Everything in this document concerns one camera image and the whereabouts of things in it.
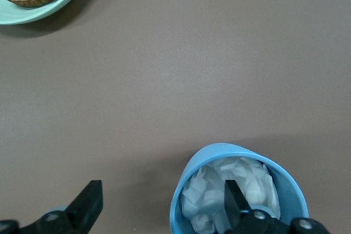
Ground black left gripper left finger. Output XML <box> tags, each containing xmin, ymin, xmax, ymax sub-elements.
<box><xmin>0</xmin><ymin>180</ymin><xmax>104</xmax><ymax>234</ymax></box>

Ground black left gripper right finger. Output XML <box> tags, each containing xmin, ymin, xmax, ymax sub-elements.
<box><xmin>224</xmin><ymin>179</ymin><xmax>330</xmax><ymax>234</ymax></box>

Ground white tissue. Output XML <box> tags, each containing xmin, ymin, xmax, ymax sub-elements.
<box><xmin>180</xmin><ymin>157</ymin><xmax>280</xmax><ymax>234</ymax></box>

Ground blue plastic cup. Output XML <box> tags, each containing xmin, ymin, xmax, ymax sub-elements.
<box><xmin>169</xmin><ymin>142</ymin><xmax>309</xmax><ymax>234</ymax></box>

